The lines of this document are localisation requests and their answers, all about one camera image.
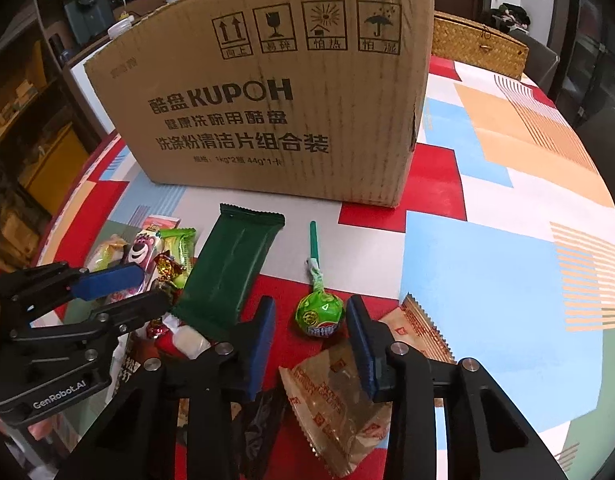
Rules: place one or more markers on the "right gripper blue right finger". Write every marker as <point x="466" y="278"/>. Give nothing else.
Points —
<point x="370" y="341"/>

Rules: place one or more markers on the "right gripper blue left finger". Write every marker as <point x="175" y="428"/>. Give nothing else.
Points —
<point x="253" y="342"/>

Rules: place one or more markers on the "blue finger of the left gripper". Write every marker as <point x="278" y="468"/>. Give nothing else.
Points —
<point x="131" y="313"/>
<point x="94" y="285"/>

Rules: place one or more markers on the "white Denmas cheese ball packet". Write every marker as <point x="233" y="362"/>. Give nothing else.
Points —
<point x="108" y="253"/>

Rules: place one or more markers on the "light green candy packet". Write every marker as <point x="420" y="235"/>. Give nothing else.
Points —
<point x="180" y="244"/>

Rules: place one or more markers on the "pink bear candy packet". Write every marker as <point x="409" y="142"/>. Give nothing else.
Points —
<point x="147" y="244"/>

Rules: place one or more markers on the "dark green snack bar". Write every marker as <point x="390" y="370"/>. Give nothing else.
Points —
<point x="229" y="262"/>

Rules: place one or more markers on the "green lollipop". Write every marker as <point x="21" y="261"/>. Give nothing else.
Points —
<point x="318" y="314"/>

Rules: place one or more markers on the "red wrapped candy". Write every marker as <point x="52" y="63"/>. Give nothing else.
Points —
<point x="168" y="268"/>

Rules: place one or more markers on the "brown translucent snack wrapper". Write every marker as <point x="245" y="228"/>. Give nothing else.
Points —
<point x="336" y="416"/>

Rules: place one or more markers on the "colourful patterned tablecloth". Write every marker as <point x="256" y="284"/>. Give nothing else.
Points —
<point x="505" y="235"/>

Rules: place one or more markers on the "brown cardboard box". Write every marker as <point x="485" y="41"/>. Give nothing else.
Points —
<point x="313" y="98"/>

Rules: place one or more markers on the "dark chair right side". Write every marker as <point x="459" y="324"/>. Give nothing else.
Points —
<point x="597" y="135"/>

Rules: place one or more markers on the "dark chair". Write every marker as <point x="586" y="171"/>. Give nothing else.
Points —
<point x="597" y="135"/>
<point x="541" y="62"/>

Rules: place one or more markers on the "woven wicker box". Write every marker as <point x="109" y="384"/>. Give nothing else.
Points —
<point x="476" y="44"/>

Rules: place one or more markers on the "dark chair far right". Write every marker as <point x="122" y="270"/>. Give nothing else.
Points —
<point x="541" y="62"/>

